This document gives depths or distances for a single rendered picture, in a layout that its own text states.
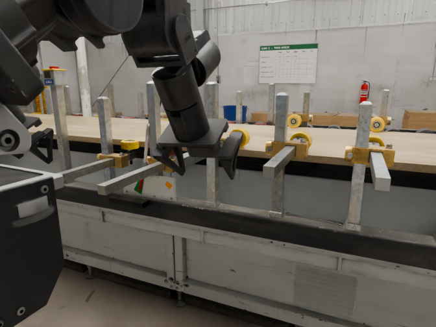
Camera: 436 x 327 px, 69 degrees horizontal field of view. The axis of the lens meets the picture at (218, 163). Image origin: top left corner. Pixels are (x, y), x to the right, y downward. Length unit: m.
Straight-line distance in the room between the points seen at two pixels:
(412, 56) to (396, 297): 7.10
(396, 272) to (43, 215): 1.05
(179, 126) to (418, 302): 1.28
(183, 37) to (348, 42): 7.88
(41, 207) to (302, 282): 1.27
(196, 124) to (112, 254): 1.60
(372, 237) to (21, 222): 0.95
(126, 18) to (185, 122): 0.19
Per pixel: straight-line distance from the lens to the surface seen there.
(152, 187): 1.32
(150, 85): 1.25
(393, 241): 1.12
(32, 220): 0.42
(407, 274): 1.23
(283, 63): 8.36
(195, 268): 1.71
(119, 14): 0.31
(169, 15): 0.41
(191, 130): 0.47
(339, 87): 8.20
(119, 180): 1.05
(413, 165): 1.23
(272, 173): 0.78
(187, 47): 0.42
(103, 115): 1.41
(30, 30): 0.27
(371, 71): 8.20
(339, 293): 1.54
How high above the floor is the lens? 1.15
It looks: 14 degrees down
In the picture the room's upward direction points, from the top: straight up
